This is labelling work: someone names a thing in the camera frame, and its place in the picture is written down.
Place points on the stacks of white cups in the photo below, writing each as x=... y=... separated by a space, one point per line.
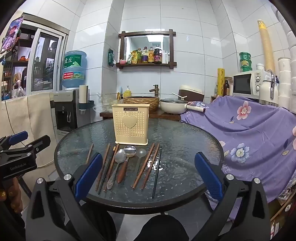
x=285 y=78

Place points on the yellow oil bottle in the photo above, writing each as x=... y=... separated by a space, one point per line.
x=151 y=56

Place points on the aluminium sliding window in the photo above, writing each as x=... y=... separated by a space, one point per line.
x=46 y=69

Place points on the yellow green snack packet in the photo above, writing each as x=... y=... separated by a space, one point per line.
x=131 y=58

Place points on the white thermos kettle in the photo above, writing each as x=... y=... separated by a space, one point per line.
x=266 y=92

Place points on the grey water dispenser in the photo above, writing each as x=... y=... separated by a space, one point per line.
x=64 y=111

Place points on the bamboo-style faucet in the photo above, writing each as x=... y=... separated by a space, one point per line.
x=156 y=90

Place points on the person's dark trouser leg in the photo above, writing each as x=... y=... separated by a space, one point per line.
x=164 y=229

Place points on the person's left hand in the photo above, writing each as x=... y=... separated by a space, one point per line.
x=10 y=197

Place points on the black chopstick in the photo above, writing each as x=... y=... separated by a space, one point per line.
x=156 y=172
x=106 y=170

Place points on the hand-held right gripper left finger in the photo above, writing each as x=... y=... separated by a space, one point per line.
x=89 y=177

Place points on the brown and white rice cooker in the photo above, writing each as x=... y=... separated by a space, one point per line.
x=192 y=92

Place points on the purple label bottle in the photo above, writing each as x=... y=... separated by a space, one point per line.
x=145 y=56

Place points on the clear plastic bags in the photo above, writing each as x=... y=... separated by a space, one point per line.
x=105 y=104

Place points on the cream perforated utensil holder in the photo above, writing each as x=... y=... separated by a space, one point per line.
x=130 y=129

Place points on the small clear bottle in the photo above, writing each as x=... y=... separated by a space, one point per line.
x=216 y=90

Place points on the white microwave oven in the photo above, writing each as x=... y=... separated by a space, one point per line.
x=242 y=84

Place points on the yellow roll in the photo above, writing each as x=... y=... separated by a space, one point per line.
x=221 y=81

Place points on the dark teal wall caddy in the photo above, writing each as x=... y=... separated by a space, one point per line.
x=86 y=104

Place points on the wooden-framed mirror with shelf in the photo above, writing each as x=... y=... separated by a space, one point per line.
x=143 y=40

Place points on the dark soy sauce bottle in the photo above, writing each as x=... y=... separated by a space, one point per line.
x=157 y=56

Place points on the brown glass bottle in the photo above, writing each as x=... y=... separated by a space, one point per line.
x=226 y=89

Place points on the white rice paddle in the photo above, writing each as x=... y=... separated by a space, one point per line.
x=179 y=95

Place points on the purple floral cloth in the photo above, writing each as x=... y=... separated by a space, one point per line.
x=249 y=139

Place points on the paper cup sleeve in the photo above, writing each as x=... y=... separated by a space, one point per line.
x=84 y=92

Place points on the tall yellow paper cup stack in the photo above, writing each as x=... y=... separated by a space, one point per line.
x=267 y=48

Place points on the green hanging packet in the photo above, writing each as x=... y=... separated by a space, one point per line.
x=111 y=58

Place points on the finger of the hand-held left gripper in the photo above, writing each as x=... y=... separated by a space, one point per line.
x=39 y=142
x=18 y=136

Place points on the blue water jug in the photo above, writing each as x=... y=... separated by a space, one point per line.
x=74 y=69

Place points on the yellow soap dispenser bottle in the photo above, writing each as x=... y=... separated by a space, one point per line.
x=127 y=93

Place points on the grey translucent plastic spoon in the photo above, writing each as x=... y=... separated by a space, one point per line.
x=141 y=153

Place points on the white pot with glass lid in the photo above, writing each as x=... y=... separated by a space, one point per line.
x=171 y=107

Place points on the pink cup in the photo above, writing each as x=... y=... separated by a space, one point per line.
x=122 y=61

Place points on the green bottle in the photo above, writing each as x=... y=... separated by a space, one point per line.
x=139 y=56

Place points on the white squeeze bottle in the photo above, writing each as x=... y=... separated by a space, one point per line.
x=167 y=58

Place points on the woven-pattern basin sink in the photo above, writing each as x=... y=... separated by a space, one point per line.
x=153 y=103

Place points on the mounted phone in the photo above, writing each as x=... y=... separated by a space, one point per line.
x=11 y=34

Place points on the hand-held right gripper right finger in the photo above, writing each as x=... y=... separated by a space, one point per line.
x=208 y=177

